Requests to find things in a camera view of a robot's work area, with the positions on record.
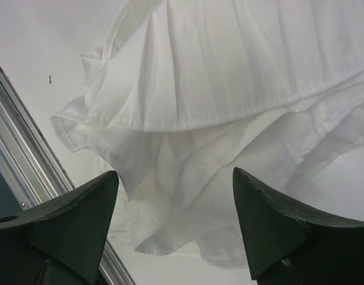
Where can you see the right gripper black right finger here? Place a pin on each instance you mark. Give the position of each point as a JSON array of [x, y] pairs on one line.
[[289, 242]]

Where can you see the aluminium frame rail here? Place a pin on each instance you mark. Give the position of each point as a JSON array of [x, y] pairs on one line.
[[34, 174]]

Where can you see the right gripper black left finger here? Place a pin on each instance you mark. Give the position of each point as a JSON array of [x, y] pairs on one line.
[[62, 240]]

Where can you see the white cloth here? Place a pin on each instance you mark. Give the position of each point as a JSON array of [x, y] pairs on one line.
[[183, 92]]

